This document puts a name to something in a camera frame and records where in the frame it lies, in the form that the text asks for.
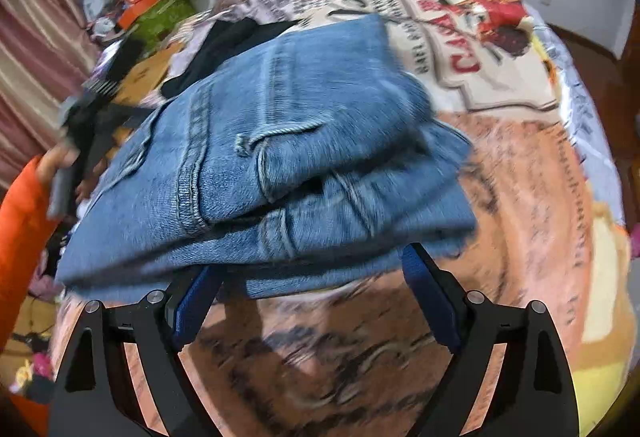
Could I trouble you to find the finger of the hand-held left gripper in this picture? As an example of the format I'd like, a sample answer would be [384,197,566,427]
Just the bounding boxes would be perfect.
[105,37,148,86]
[95,102,162,132]

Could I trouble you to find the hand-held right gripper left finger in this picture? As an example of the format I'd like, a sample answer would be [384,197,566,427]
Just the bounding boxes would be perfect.
[47,262,226,437]

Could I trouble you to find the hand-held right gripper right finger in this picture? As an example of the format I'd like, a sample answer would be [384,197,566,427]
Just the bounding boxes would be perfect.
[402,242,583,437]

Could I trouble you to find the blue denim pants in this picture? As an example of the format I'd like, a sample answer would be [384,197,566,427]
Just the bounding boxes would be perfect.
[54,13,479,304]

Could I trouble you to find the person's left forearm orange sleeve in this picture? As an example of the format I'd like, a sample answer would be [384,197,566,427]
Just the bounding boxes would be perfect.
[0,156,67,358]

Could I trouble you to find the person's left hand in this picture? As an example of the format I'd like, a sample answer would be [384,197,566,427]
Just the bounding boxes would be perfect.
[36,148,81,198]

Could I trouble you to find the wooden lap desk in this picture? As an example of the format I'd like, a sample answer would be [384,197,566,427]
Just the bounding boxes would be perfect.
[106,39,190,108]

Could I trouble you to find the flat orange box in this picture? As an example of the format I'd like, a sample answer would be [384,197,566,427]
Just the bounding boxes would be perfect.
[117,0,164,31]

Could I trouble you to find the green storage box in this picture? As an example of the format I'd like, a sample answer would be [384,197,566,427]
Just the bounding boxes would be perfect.
[129,0,199,48]

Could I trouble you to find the striped pink curtain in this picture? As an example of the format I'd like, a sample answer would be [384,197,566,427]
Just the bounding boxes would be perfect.
[0,0,102,190]

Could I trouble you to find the black garment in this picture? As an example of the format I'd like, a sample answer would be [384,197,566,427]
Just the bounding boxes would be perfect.
[160,17,307,100]

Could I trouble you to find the printed blanket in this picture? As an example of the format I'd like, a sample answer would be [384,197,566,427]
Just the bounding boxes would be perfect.
[50,0,632,437]

